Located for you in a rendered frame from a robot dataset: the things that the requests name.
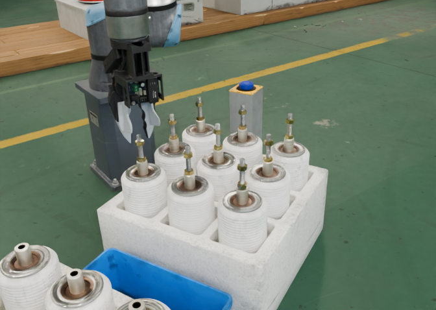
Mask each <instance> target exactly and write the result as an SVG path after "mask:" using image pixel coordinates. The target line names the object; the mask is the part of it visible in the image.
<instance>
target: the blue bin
mask: <svg viewBox="0 0 436 310"><path fill-rule="evenodd" d="M84 269H87V270H95V271H97V272H100V273H102V274H104V275H105V276H106V277H107V278H108V279H109V280H110V283H111V285H112V288H113V289H114V290H116V291H118V292H120V293H122V294H124V295H126V296H128V297H130V298H132V299H134V300H135V299H139V298H150V299H154V300H158V301H160V302H162V303H163V304H165V305H166V306H167V307H168V308H170V310H230V309H231V307H232V296H231V295H230V294H228V293H227V292H224V291H221V290H219V289H216V288H214V287H211V286H209V285H206V284H204V283H201V282H199V281H196V280H193V279H191V278H189V277H186V276H183V275H181V274H179V273H176V272H173V271H172V270H169V269H166V268H163V267H161V266H159V265H156V264H154V263H151V262H149V261H146V260H144V259H141V258H139V257H136V256H133V255H131V254H128V253H126V252H124V251H121V250H118V249H116V248H108V249H106V250H105V251H104V252H103V253H101V254H100V255H99V256H98V257H96V258H95V259H94V260H93V261H92V262H91V263H90V264H89V265H87V266H86V267H85V268H84Z"/></svg>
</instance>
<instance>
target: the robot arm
mask: <svg viewBox="0 0 436 310"><path fill-rule="evenodd" d="M85 18H86V28H87V32H88V40H89V45H90V53H91V67H90V75H89V84H90V88H91V89H93V90H95V91H101V92H108V105H109V107H110V109H111V112H112V114H113V116H114V119H115V121H116V123H117V125H118V127H119V129H120V131H121V133H122V134H123V136H124V137H125V139H126V140H127V141H128V142H129V143H131V142H132V123H131V121H130V118H129V114H130V112H131V106H133V105H137V104H138V106H139V107H140V108H141V110H142V119H143V129H144V131H145V134H146V136H147V138H150V136H151V134H152V131H153V128H154V126H160V119H159V117H158V116H157V114H156V110H155V104H156V102H159V99H161V100H163V101H164V88H163V80H162V74H161V73H160V72H158V71H157V70H155V69H153V68H151V67H150V66H149V55H148V51H151V48H153V47H163V48H165V47H174V46H177V45H178V44H179V42H180V29H181V19H182V5H181V4H179V3H176V0H103V2H102V3H98V4H95V5H92V6H90V7H88V8H87V9H86V11H85ZM158 80H159V81H160V84H161V91H162V92H161V93H160V90H159V83H158ZM123 99H124V100H123Z"/></svg>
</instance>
